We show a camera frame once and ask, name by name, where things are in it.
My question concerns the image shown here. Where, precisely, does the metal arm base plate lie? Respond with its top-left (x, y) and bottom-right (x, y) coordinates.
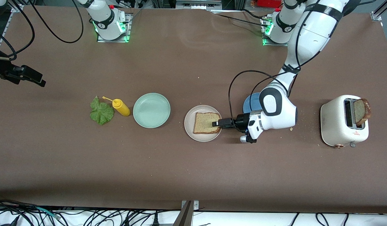
top-left (262, 17), bottom-right (296, 47)
top-left (96, 13), bottom-right (132, 43)

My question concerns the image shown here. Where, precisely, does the white two-slot toaster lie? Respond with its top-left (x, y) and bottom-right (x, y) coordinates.
top-left (320, 95), bottom-right (369, 148)

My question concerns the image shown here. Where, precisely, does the black table cable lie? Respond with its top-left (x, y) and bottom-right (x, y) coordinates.
top-left (209, 9), bottom-right (271, 29)

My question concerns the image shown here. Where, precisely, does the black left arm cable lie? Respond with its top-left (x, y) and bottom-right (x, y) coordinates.
top-left (228, 70), bottom-right (290, 126)

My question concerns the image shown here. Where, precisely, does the brown bread slice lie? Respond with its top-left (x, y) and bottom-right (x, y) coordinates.
top-left (193, 112), bottom-right (222, 135)
top-left (353, 98), bottom-right (372, 126)

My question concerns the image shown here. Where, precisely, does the metal corner bracket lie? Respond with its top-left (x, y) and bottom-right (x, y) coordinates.
top-left (181, 200), bottom-right (199, 211)

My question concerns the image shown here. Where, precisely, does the yellow squeeze sauce bottle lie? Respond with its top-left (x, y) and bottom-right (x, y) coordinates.
top-left (102, 96), bottom-right (130, 117)

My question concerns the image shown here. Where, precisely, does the mint green plate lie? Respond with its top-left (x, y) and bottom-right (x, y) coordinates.
top-left (133, 93), bottom-right (171, 129)

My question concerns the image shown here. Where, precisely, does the green lettuce leaf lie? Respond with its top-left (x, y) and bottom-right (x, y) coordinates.
top-left (90, 96), bottom-right (114, 126)

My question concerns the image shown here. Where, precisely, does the beige plate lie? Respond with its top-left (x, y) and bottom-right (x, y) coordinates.
top-left (184, 105), bottom-right (223, 142)

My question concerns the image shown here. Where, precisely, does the teal cable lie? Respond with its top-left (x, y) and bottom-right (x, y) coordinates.
top-left (35, 207), bottom-right (61, 219)

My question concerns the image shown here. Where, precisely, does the blue plate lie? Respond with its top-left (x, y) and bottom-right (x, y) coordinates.
top-left (243, 92), bottom-right (263, 114)

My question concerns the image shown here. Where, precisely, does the aluminium frame profile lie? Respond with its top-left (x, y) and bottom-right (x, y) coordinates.
top-left (0, 3), bottom-right (24, 47)
top-left (371, 0), bottom-right (387, 21)

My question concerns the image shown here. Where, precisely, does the red box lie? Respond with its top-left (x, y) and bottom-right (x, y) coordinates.
top-left (256, 0), bottom-right (283, 8)

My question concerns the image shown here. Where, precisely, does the dark frame bar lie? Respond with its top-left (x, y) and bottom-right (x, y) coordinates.
top-left (173, 201), bottom-right (194, 226)

